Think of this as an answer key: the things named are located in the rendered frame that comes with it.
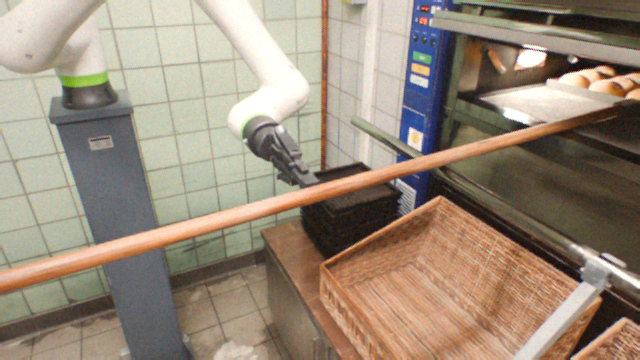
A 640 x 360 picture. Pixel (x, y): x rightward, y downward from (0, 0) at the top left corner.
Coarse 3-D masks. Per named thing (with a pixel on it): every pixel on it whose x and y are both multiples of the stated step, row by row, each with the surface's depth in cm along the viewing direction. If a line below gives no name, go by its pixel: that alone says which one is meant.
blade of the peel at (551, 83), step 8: (552, 80) 137; (552, 88) 137; (560, 88) 135; (568, 88) 133; (576, 88) 130; (584, 88) 128; (584, 96) 129; (592, 96) 127; (600, 96) 125; (608, 96) 123; (616, 96) 121
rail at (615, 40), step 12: (444, 12) 108; (456, 12) 104; (492, 24) 95; (504, 24) 93; (516, 24) 90; (528, 24) 88; (540, 24) 85; (564, 36) 81; (576, 36) 79; (588, 36) 77; (600, 36) 76; (612, 36) 74; (624, 36) 72; (636, 48) 71
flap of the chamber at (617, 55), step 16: (464, 32) 102; (480, 32) 98; (496, 32) 94; (512, 32) 91; (528, 32) 88; (544, 48) 89; (560, 48) 82; (576, 48) 79; (592, 48) 77; (608, 48) 74; (624, 48) 72; (624, 64) 80
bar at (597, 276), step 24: (360, 120) 114; (384, 144) 104; (408, 144) 98; (480, 192) 79; (504, 216) 74; (528, 216) 71; (552, 240) 67; (600, 264) 60; (624, 264) 61; (600, 288) 60; (624, 288) 58; (576, 312) 62; (552, 336) 62
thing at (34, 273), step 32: (544, 128) 99; (416, 160) 83; (448, 160) 86; (320, 192) 73; (192, 224) 64; (224, 224) 66; (64, 256) 57; (96, 256) 58; (128, 256) 61; (0, 288) 54
